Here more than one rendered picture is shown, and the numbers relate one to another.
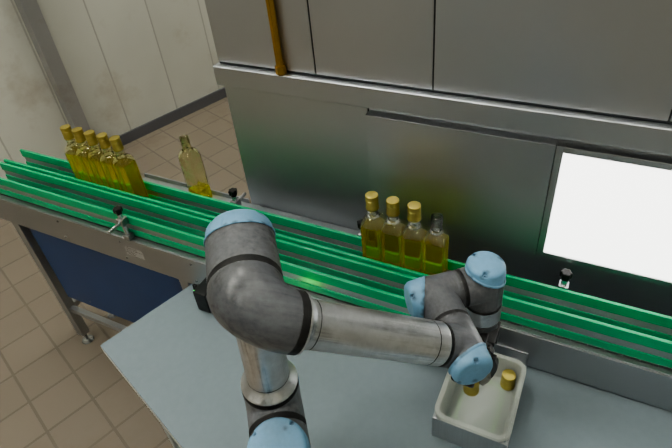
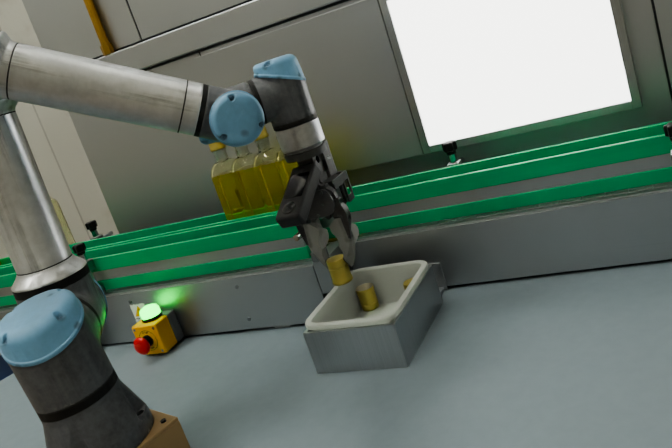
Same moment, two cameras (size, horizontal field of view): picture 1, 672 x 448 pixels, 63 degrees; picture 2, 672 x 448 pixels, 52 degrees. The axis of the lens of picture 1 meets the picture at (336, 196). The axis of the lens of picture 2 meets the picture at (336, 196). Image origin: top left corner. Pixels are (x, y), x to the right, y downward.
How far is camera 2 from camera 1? 0.88 m
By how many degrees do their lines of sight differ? 24
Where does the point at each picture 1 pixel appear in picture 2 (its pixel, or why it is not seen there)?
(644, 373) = (568, 214)
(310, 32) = not seen: outside the picture
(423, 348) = (161, 89)
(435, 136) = (265, 47)
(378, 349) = (96, 84)
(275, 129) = (124, 131)
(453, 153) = not seen: hidden behind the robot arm
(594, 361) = (510, 229)
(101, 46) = not seen: hidden behind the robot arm
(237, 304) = not seen: outside the picture
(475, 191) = (329, 98)
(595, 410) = (534, 293)
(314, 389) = (174, 383)
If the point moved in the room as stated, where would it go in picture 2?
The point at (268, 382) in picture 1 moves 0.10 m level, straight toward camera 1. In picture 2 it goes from (32, 250) to (27, 264)
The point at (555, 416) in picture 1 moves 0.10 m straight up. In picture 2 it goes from (481, 313) to (466, 261)
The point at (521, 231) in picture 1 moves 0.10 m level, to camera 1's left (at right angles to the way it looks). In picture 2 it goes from (395, 128) to (350, 143)
